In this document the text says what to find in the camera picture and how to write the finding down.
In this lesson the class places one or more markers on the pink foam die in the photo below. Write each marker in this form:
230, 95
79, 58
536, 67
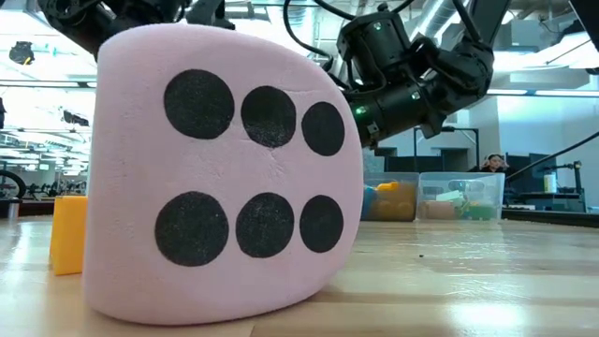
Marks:
140, 164

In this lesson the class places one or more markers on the brown toy brick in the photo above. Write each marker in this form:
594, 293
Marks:
437, 210

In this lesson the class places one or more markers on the blue figure toy brick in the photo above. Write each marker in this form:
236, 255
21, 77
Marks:
368, 201

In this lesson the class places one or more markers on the dark grey translucent bin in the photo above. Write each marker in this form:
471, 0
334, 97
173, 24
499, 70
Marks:
402, 178

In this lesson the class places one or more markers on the black desk stand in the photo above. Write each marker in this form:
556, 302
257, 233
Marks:
578, 187

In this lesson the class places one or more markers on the orange-yellow toy brick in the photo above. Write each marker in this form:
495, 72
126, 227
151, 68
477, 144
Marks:
398, 208

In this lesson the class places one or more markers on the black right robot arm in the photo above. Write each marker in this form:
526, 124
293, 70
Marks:
449, 61

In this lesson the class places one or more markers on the large yellow toy brick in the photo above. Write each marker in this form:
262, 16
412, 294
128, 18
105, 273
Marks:
388, 187

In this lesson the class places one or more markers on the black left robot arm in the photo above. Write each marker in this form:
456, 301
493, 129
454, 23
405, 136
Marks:
93, 19

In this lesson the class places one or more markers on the bicycle wheel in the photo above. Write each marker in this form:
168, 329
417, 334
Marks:
21, 186

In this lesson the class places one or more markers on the person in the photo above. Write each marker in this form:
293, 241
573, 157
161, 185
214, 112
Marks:
493, 164

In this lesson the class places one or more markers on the black aluminium table frame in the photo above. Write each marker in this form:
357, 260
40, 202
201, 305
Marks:
547, 216

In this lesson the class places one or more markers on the white bottle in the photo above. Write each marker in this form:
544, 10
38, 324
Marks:
550, 183

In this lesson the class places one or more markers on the light yellow hollow brick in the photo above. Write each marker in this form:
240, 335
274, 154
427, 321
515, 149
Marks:
69, 234

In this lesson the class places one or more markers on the clear plastic bin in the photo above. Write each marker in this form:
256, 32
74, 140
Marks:
468, 180

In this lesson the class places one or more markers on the black ceiling device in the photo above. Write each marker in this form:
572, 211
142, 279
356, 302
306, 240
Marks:
21, 52

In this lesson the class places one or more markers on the black computer monitor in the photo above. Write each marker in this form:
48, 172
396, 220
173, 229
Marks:
529, 168

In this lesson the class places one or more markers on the metal cup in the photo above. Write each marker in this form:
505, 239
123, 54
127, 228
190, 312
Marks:
13, 209

